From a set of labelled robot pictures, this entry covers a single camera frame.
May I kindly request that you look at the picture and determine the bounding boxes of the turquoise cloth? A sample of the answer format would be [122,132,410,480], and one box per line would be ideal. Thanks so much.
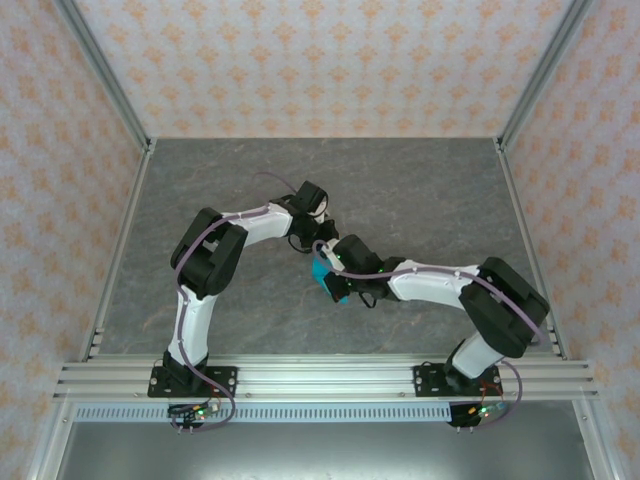
[309,253,351,306]

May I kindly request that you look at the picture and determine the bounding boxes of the grey metal panel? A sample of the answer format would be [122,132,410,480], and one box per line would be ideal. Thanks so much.
[53,421,591,480]

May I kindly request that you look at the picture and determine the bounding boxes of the small circuit board with LED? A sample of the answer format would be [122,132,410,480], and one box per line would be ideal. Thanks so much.
[462,401,507,420]
[167,401,222,422]

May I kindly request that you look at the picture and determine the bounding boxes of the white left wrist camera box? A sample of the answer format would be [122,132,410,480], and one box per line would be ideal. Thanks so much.
[310,196,334,224]

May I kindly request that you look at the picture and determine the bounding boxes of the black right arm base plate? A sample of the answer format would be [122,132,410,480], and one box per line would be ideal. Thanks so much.
[412,364,504,400]

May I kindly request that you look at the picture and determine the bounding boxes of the slotted grey cable duct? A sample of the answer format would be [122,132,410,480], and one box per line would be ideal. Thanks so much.
[73,404,454,424]

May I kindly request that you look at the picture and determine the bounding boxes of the aluminium table side rail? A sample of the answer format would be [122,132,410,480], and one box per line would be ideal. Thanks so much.
[78,139,159,362]
[493,138,572,362]

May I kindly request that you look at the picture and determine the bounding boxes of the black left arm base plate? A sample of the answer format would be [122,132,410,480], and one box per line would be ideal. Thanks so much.
[147,366,239,400]

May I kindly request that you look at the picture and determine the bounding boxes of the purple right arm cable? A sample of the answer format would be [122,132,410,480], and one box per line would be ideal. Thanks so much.
[312,238,549,432]

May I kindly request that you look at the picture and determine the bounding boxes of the short aluminium frame post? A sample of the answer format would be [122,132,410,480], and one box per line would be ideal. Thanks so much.
[572,399,617,480]
[27,399,77,480]

